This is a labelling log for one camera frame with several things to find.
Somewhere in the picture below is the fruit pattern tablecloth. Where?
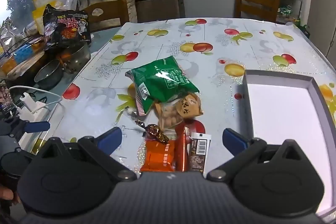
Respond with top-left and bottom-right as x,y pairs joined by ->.
34,16 -> 336,224

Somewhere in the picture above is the green snack bag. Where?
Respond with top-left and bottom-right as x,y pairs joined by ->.
125,56 -> 199,116

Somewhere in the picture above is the orange square snack packet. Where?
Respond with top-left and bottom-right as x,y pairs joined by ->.
140,140 -> 175,172

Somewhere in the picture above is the red gold candy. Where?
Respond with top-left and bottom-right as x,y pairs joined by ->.
135,119 -> 169,144

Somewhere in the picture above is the metal storage shelf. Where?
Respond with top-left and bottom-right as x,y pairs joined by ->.
276,0 -> 303,24

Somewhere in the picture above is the yellow paper bag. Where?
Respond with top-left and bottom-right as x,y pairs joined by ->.
32,0 -> 57,35

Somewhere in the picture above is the black instant noodle pack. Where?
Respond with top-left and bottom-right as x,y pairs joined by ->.
43,4 -> 91,50

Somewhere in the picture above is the white charger cable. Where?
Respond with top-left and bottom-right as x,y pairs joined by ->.
7,85 -> 63,114

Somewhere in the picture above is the white shallow cardboard box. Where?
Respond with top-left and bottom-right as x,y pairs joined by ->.
243,70 -> 335,216

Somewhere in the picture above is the glass bowl with items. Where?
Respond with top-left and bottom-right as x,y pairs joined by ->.
1,35 -> 45,77

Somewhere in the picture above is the long orange snack bar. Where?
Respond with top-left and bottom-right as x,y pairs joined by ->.
174,122 -> 188,172

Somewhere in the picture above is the person's left hand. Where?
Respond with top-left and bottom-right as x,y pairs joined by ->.
0,185 -> 21,205

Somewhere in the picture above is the brown peanut snack bag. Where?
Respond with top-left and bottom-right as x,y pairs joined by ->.
154,93 -> 203,131

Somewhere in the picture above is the dark frying pan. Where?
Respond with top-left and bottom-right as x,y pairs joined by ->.
34,59 -> 63,90

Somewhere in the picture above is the metal pot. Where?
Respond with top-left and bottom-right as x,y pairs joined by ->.
60,42 -> 91,74

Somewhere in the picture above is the wooden chair far left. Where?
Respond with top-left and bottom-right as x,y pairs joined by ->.
84,0 -> 129,32

